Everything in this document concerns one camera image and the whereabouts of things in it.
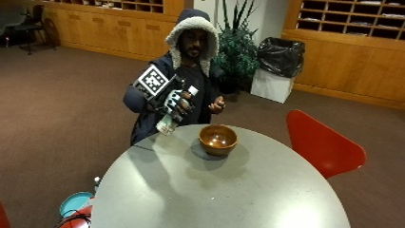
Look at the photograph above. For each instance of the red chair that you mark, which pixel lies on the red chair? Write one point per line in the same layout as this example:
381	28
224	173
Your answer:
322	144

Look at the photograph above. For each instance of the wooden pigeonhole shelf unit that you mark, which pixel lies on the wooden pigeonhole shelf unit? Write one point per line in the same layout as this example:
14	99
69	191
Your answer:
349	47

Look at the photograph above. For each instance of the brown wooden bowl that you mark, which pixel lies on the brown wooden bowl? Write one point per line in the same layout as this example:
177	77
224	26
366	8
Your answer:
217	139

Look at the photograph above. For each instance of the the person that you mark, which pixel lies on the the person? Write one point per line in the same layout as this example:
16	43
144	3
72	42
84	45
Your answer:
189	76

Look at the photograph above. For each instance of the red round container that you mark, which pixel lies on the red round container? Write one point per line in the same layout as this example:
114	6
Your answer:
80	218

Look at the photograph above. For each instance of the wooden cabinet with drawers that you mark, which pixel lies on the wooden cabinet with drawers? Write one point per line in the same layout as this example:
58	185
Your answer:
113	30

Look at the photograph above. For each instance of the green potted plant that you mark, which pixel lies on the green potted plant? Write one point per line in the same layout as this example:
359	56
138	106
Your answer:
237	53

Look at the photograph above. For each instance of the black chair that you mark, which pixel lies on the black chair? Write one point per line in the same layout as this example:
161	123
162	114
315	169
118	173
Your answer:
32	27

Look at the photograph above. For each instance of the white cube with black markers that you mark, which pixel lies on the white cube with black markers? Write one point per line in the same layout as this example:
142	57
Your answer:
152	81

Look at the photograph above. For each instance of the white bin with black bag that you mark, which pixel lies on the white bin with black bag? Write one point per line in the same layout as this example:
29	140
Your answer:
277	70

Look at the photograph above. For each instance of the teal round lid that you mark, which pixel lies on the teal round lid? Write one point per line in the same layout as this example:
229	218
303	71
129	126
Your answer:
74	203

